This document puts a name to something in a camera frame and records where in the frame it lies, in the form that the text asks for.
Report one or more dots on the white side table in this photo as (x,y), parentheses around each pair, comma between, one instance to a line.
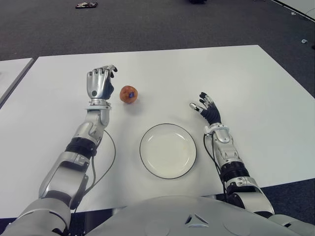
(11,73)

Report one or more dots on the dark red flat floor item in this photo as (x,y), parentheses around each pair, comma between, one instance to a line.
(86,5)

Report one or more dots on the red yellow apple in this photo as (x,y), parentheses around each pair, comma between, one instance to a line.
(126,94)

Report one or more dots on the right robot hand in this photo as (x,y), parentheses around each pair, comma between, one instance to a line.
(212,113)

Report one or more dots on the white plate with black rim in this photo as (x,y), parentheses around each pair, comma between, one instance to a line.
(168,150)

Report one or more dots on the grey robot torso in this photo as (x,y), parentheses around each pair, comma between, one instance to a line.
(187,216)

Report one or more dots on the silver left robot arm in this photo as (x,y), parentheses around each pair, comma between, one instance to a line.
(59,177)

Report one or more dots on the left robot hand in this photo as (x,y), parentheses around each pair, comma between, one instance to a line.
(97,83)

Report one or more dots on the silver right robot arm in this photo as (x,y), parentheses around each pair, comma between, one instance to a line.
(227,152)

